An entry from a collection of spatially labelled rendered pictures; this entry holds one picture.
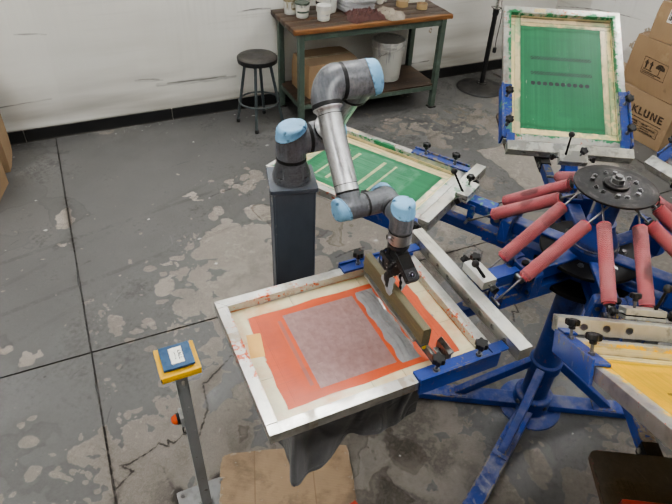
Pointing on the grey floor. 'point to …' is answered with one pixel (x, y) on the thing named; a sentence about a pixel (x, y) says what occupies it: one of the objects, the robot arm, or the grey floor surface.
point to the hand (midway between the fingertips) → (395, 292)
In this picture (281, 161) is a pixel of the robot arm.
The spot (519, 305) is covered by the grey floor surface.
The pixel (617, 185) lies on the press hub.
